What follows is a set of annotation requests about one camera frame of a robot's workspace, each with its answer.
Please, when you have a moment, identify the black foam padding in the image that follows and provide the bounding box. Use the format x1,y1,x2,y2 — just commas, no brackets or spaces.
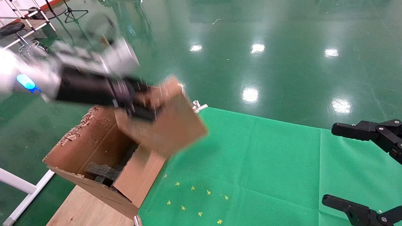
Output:
85,143,139,188

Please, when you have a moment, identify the black round stool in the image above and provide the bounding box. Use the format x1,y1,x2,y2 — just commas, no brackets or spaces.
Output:
0,21,47,54

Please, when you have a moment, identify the large open cardboard carton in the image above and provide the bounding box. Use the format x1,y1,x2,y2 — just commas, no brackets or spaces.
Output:
42,106,167,220

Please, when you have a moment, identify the white metal frame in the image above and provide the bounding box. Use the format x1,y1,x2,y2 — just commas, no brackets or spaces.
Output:
0,168,55,226

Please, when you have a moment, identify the black tripod microphone stand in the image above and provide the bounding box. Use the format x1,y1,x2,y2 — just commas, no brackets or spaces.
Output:
64,0,89,24

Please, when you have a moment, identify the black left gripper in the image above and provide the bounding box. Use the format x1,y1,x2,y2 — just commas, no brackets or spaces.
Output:
55,66,158,122

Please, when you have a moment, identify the black gooseneck stand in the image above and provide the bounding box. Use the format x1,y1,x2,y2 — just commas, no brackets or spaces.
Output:
28,0,67,20

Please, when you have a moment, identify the green table cloth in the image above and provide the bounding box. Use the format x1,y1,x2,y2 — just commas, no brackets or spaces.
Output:
138,107,402,226

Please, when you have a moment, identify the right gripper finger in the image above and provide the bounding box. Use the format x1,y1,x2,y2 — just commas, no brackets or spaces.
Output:
331,119,402,165
322,195,402,226

